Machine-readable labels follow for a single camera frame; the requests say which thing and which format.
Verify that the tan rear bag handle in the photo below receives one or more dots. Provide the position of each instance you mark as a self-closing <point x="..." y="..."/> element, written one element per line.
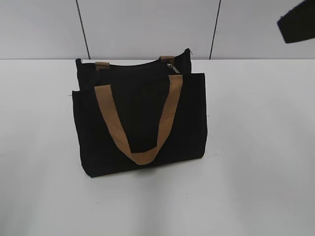
<point x="132" y="64"/>

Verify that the tan bag handle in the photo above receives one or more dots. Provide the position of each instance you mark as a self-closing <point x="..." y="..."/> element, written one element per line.
<point x="139" y="113"/>
<point x="132" y="64"/>

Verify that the black canvas tote bag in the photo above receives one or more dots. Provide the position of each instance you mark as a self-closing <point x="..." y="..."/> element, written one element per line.
<point x="98" y="153"/>

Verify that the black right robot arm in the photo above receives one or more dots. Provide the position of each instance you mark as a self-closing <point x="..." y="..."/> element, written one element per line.
<point x="298" y="24"/>

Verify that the tan front bag handle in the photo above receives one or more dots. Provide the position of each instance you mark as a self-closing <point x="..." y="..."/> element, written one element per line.
<point x="139" y="113"/>

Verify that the silver zipper pull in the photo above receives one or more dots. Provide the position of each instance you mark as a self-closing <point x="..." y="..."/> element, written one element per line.
<point x="173" y="68"/>

